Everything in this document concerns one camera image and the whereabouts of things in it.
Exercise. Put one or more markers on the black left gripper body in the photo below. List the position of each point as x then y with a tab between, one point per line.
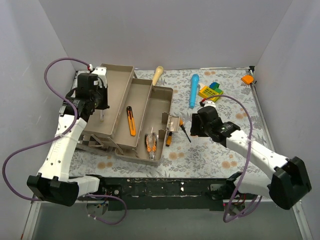
101	98

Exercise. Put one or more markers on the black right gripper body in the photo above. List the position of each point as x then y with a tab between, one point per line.
205	130

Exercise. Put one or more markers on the orange utility knife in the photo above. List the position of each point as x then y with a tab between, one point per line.
131	121

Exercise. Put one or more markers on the orange handled pliers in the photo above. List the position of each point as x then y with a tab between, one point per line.
151	142

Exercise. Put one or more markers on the taupe plastic tool box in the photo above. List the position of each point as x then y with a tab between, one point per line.
151	106

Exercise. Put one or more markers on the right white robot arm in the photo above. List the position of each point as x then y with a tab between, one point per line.
285	180

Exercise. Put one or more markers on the yellow green toy block house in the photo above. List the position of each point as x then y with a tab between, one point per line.
212	90

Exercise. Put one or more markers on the floral table mat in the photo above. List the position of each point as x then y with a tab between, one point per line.
189	157

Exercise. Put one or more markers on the black white checkerboard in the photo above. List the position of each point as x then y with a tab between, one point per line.
88	142

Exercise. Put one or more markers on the blue toy microphone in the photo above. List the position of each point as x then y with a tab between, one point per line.
193	90

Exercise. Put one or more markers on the orange tape measure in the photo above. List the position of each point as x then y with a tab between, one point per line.
247	79

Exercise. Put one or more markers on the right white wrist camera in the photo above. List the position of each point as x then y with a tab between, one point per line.
208	103

